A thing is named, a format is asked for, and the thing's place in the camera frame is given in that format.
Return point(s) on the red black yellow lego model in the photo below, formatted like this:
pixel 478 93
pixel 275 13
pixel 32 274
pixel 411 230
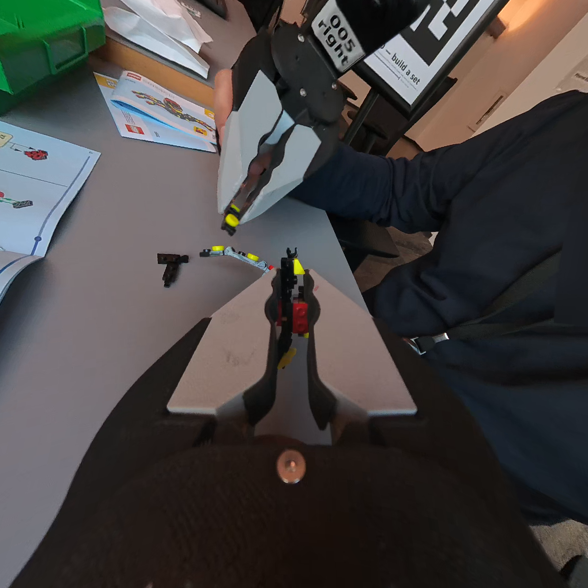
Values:
pixel 301 314

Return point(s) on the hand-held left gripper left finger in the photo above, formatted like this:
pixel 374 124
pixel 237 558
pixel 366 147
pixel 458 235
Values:
pixel 225 363

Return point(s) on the person's right forearm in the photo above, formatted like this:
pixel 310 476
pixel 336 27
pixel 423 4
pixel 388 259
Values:
pixel 390 188

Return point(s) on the dark brown lego piece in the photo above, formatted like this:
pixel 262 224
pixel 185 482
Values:
pixel 171 262

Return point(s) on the closed lego instruction booklet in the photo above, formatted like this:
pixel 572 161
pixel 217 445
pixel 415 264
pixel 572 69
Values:
pixel 151 115

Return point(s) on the brown cardboard box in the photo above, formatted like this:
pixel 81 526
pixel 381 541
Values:
pixel 174 87

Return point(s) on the white sign board with tag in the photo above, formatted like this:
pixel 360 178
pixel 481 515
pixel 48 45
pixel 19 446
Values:
pixel 441 46

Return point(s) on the person's right hand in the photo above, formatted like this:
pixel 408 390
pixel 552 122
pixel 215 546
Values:
pixel 223 101

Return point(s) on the green plastic storage bin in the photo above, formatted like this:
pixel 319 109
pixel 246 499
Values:
pixel 41 41

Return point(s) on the grey yellow lego leg piece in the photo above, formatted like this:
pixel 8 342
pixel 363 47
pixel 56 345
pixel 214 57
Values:
pixel 239 256

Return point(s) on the open lego instruction booklet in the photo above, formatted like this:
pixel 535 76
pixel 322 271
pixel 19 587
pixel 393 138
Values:
pixel 41 202

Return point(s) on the black sign stand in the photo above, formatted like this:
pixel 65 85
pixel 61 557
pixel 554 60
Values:
pixel 367 110

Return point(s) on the white paper bag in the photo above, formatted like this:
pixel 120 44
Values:
pixel 183 23
pixel 151 46

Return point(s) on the short black yellow lego plate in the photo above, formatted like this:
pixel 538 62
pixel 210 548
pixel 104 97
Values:
pixel 232 219

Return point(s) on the person's dark jacket torso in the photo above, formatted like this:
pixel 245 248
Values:
pixel 505 390

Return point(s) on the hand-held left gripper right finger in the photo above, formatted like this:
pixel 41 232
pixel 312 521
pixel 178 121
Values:
pixel 358 363

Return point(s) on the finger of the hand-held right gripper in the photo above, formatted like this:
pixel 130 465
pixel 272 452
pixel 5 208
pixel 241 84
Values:
pixel 243 138
pixel 289 165

